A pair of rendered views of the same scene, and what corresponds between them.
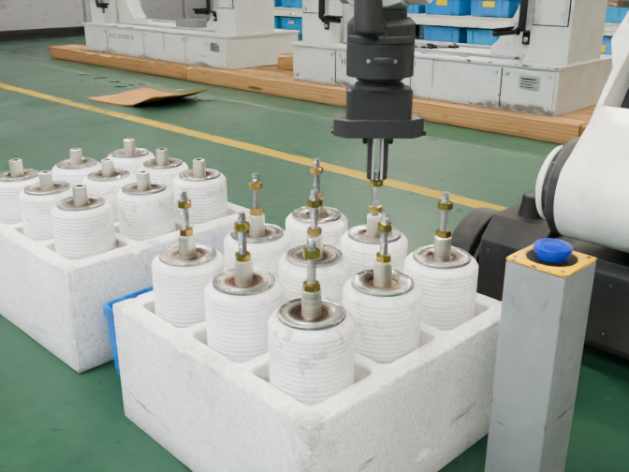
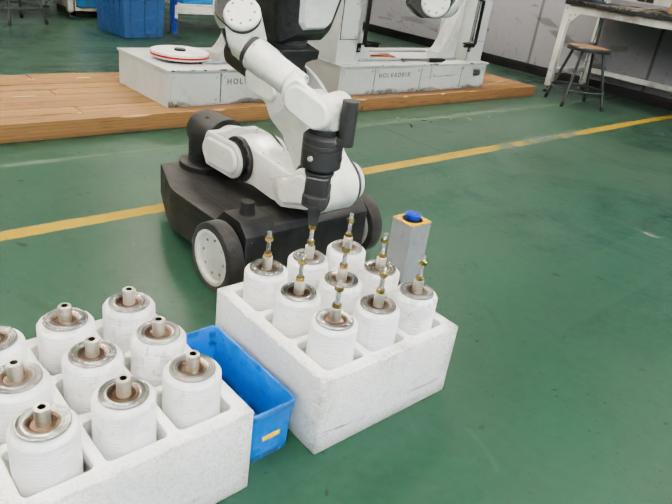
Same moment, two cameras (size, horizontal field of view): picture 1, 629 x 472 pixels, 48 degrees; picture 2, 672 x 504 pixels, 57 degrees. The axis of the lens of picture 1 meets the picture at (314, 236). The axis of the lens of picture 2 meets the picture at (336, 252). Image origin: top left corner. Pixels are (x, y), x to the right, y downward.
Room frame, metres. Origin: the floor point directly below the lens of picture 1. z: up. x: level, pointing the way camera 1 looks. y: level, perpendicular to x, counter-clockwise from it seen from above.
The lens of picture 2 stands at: (0.87, 1.19, 0.90)
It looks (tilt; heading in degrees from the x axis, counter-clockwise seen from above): 26 degrees down; 270
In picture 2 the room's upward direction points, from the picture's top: 8 degrees clockwise
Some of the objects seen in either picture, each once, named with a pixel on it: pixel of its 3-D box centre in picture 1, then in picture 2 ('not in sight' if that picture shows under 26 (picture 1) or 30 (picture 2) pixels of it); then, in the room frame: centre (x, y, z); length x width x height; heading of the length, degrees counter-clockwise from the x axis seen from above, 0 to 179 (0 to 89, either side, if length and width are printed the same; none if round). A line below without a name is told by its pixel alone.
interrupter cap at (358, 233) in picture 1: (373, 234); (308, 257); (0.94, -0.09, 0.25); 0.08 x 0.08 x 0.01
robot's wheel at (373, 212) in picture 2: not in sight; (356, 221); (0.83, -0.69, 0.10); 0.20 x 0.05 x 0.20; 136
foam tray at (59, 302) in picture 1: (117, 257); (96, 428); (1.25, 0.38, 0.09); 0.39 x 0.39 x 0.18; 45
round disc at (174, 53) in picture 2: not in sight; (179, 53); (1.86, -2.13, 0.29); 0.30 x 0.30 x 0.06
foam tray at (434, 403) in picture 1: (314, 363); (332, 340); (0.86, 0.00, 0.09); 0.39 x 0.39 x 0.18; 44
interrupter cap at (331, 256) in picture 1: (314, 256); (341, 279); (0.86, 0.00, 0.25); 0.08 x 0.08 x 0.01
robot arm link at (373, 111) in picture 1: (379, 89); (318, 173); (0.94, -0.09, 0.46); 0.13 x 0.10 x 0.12; 88
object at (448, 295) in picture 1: (437, 319); (342, 279); (0.86, -0.17, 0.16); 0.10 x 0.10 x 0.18
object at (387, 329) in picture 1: (380, 349); (373, 301); (0.78, -0.08, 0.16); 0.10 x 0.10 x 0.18
